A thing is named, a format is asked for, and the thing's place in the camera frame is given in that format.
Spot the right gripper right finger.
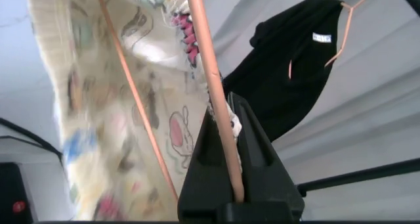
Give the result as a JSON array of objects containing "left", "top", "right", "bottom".
[{"left": 226, "top": 91, "right": 305, "bottom": 222}]

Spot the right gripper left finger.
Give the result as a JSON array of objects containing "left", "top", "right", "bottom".
[{"left": 177, "top": 108, "right": 238, "bottom": 222}]

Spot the pink clothes hanger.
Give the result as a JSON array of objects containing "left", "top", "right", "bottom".
[
  {"left": 287, "top": 0, "right": 367, "bottom": 80},
  {"left": 94, "top": 0, "right": 245, "bottom": 204}
]

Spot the black garment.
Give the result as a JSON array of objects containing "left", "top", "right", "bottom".
[{"left": 221, "top": 0, "right": 344, "bottom": 143}]

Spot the cream printed garment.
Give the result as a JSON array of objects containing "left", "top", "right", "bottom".
[{"left": 26, "top": 0, "right": 243, "bottom": 221}]

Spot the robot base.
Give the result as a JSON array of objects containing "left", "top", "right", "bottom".
[{"left": 0, "top": 162, "right": 35, "bottom": 223}]

